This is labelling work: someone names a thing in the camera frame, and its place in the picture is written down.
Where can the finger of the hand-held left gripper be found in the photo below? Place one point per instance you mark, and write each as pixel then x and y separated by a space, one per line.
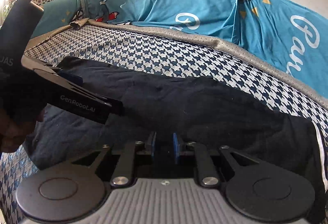
pixel 115 107
pixel 69 77

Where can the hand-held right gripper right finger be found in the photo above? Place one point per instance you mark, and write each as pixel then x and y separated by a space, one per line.
pixel 175 147

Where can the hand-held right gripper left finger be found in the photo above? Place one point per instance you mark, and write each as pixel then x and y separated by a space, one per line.
pixel 153 147

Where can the black t-shirt with red print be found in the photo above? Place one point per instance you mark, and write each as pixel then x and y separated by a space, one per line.
pixel 179 101

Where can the person's left hand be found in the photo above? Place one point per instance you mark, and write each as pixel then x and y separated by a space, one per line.
pixel 15 134

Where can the blue white houndstooth mat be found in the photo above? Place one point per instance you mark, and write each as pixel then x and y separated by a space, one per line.
pixel 166 57

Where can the blue printed bed sheet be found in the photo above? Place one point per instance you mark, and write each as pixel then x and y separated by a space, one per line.
pixel 153 1

